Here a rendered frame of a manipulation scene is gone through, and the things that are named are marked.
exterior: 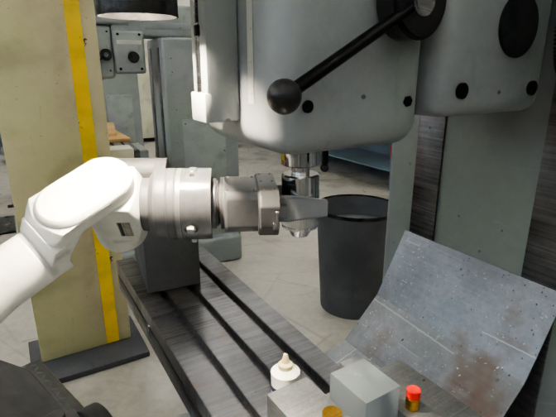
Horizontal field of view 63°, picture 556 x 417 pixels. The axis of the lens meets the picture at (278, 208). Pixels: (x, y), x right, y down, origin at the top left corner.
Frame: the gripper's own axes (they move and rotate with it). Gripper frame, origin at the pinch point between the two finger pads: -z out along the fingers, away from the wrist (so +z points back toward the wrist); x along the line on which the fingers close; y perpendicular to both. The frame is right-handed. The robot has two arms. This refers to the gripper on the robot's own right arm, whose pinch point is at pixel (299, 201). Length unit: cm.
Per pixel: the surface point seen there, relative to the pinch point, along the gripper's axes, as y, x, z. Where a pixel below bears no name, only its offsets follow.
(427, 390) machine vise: 24.6, -6.5, -16.9
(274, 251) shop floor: 123, 273, -23
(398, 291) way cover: 26.1, 23.5, -23.8
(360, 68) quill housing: -16.3, -9.0, -4.3
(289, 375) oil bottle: 23.3, -3.6, 1.3
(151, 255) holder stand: 23, 38, 26
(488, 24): -21.0, -4.0, -19.6
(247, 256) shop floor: 123, 267, -2
